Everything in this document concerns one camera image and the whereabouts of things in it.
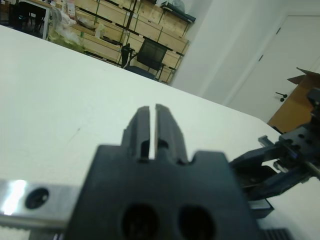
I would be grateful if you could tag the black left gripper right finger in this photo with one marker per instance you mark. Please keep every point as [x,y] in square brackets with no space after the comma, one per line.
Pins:
[168,135]

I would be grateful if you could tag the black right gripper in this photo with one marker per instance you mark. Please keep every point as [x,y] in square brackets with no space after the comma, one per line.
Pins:
[295,145]

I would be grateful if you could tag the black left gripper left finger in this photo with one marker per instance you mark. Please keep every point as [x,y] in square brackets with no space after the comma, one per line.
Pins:
[137,130]

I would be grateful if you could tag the black box base white inlay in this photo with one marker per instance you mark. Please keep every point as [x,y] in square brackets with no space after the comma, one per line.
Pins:
[265,213]

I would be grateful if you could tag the brown cardboard box blue label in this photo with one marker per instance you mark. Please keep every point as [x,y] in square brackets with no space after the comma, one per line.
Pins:
[295,105]

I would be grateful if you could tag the black mesh office chair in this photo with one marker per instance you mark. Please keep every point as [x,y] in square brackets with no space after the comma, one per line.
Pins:
[152,53]

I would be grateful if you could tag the stacked wooden crates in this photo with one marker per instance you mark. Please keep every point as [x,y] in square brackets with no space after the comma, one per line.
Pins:
[150,25]

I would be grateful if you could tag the clear plastic wrap pile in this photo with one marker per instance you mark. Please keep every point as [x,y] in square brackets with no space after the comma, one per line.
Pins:
[72,36]

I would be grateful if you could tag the dark flat case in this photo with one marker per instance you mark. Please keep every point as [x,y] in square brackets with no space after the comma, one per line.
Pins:
[185,17]

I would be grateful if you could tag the yellow green bag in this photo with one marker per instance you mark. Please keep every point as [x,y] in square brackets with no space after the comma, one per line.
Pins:
[53,37]

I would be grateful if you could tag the white door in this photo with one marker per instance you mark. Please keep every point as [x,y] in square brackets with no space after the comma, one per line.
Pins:
[287,50]

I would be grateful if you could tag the white plastic bag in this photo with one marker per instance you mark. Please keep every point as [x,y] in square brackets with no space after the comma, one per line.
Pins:
[178,5]

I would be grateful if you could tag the red white package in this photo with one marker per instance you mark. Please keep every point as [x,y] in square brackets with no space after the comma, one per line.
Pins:
[70,10]

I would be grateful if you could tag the black computer tower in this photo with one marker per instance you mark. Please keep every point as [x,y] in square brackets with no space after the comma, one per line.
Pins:
[18,15]

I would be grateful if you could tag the white frame desk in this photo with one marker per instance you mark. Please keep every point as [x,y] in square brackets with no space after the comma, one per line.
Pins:
[46,25]

